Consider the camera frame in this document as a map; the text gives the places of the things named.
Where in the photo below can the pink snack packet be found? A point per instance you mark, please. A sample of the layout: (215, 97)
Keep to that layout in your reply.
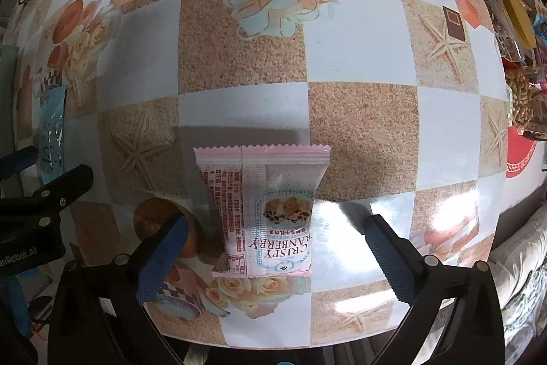
(273, 219)

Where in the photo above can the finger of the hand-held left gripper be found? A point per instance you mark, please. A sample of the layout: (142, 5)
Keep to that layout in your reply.
(70, 181)
(17, 162)

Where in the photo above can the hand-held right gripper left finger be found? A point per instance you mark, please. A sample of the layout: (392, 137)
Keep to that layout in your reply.
(160, 262)

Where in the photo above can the light patterned cushion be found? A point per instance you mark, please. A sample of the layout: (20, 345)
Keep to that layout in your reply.
(523, 262)

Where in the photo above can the light blue snack packet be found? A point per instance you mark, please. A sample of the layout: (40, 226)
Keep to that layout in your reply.
(51, 134)

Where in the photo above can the red patterned mat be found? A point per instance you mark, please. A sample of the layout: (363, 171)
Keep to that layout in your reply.
(519, 153)

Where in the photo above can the bag of peanuts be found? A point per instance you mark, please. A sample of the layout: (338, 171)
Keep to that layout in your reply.
(521, 100)

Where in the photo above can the checkered printed tablecloth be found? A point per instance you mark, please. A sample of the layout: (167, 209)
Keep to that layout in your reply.
(363, 125)

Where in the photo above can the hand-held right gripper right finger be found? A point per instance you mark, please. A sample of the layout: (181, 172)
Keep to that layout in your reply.
(391, 262)

